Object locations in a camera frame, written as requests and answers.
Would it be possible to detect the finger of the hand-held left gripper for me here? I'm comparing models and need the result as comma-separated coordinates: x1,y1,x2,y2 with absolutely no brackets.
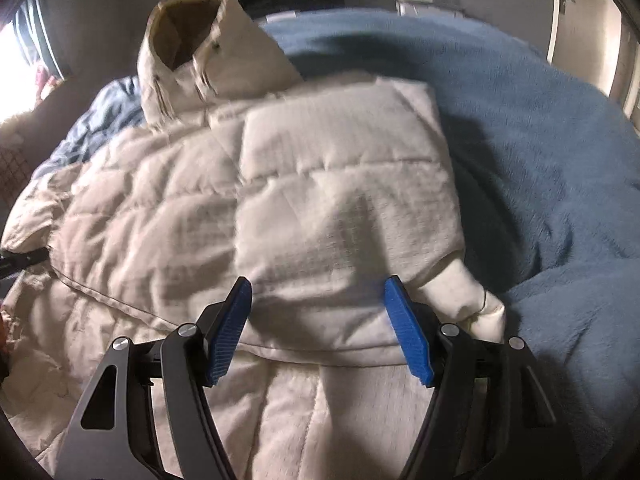
0,249,49,281

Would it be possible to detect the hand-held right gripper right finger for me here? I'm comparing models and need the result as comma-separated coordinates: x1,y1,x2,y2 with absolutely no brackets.
383,275,583,480

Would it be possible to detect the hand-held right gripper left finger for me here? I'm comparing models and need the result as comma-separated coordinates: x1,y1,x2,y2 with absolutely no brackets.
52,276,253,480

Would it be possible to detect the white puffer jacket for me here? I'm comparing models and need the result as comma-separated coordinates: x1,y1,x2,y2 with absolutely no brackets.
0,0,508,480

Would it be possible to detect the blue-grey crumpled duvet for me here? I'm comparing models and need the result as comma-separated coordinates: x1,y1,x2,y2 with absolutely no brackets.
42,76,151,181

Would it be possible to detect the bright window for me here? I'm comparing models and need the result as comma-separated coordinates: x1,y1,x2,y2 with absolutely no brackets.
0,25,46,126

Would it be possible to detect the blue fleece blanket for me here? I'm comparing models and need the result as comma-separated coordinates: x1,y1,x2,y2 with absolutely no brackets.
260,7,640,461

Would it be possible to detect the striped curtain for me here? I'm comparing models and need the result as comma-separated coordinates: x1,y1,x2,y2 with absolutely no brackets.
15,0,68,83

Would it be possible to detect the white door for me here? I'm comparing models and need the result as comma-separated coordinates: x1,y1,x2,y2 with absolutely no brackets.
546,0,593,96

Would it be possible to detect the wire mesh panel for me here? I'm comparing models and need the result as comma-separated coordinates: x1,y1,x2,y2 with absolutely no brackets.
0,142,32,203

